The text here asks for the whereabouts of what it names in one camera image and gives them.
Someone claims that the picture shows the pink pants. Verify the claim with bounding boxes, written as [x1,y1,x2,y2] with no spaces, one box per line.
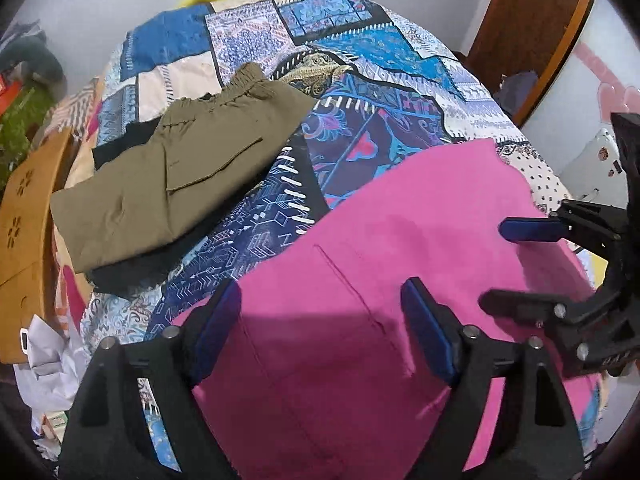
[194,140,591,479]

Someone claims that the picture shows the white crumpled paper bag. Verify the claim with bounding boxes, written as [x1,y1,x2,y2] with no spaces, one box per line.
[13,315,90,463]

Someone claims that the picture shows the white sewing machine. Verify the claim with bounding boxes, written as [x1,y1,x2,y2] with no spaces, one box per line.
[560,128,628,208]

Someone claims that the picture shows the blue patchwork bedspread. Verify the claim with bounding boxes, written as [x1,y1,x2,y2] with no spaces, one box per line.
[52,0,601,474]

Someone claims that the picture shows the brown wooden door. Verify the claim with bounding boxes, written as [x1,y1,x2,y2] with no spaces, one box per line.
[456,0,592,133]

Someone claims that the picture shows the brown cardboard box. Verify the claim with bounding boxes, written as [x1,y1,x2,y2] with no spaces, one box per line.
[0,128,74,364]

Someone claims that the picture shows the olive green folded pants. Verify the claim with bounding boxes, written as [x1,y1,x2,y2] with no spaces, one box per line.
[50,63,316,272]

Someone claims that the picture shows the green patterned bag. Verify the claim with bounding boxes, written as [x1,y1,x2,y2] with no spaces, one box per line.
[0,84,53,190]

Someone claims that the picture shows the orange box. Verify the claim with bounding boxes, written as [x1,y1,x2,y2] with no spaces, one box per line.
[0,76,23,115]

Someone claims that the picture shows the grey neck pillow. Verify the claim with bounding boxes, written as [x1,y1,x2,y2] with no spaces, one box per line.
[1,36,64,84]

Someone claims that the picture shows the pink heart wall decoration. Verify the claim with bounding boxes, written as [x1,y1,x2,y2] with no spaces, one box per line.
[573,41,640,122]

